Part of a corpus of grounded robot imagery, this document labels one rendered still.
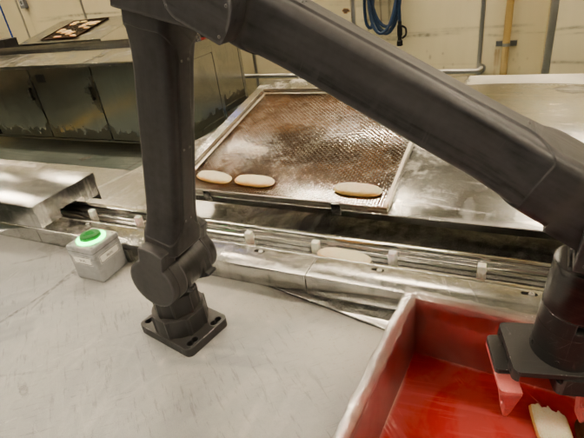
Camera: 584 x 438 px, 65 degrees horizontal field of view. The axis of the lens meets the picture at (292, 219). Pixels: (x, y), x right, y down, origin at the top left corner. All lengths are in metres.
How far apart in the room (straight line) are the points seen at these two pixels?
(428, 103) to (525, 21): 4.00
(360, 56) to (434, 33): 4.05
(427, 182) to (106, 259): 0.64
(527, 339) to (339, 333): 0.29
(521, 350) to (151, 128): 0.45
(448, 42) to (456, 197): 3.59
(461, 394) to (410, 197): 0.40
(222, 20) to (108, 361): 0.55
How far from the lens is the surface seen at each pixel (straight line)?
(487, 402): 0.64
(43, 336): 0.89
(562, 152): 0.39
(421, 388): 0.64
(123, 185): 1.38
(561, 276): 0.45
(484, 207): 0.88
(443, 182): 0.94
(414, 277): 0.74
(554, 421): 0.63
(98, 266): 0.94
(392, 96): 0.39
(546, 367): 0.50
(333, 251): 0.81
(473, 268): 0.79
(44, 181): 1.27
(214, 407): 0.66
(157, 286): 0.66
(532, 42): 4.41
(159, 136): 0.54
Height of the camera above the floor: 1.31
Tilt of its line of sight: 29 degrees down
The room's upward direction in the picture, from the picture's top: 8 degrees counter-clockwise
